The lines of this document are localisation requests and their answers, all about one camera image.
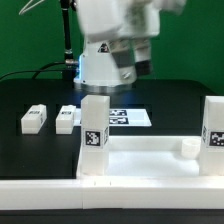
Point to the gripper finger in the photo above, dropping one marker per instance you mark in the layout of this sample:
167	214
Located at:
142	56
123	57

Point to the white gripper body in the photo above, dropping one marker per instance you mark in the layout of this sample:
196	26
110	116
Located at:
104	20

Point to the white desk top tray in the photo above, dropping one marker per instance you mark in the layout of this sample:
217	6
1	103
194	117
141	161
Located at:
153	158

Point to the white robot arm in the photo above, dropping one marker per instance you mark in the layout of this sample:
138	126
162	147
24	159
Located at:
97	69

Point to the fiducial marker sheet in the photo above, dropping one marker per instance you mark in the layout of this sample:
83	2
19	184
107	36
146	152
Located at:
127	117

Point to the white front guide rail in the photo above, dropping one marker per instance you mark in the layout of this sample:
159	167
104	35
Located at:
174	193

